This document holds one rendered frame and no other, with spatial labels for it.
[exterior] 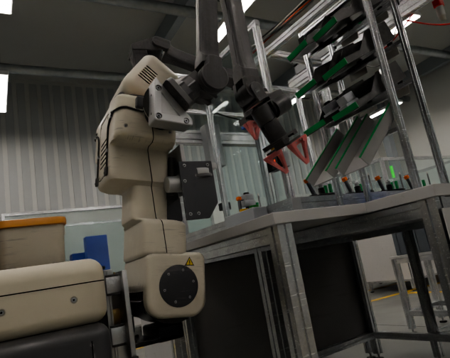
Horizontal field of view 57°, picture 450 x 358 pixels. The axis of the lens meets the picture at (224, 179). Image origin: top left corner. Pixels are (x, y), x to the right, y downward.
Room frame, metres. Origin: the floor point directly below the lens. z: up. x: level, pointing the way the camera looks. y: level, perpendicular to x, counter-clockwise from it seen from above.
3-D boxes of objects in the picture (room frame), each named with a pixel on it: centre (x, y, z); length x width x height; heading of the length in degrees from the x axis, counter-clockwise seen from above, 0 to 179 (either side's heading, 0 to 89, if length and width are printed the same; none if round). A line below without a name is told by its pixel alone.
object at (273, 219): (1.57, -0.18, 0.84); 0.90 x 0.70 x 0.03; 30
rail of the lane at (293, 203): (1.91, 0.00, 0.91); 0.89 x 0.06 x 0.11; 34
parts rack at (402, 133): (1.53, -0.59, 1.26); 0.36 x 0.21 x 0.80; 34
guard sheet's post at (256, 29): (2.01, -0.30, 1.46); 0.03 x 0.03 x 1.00; 34
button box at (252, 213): (1.71, -0.06, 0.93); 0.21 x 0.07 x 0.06; 34
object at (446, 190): (2.01, -0.65, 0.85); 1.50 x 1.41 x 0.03; 34
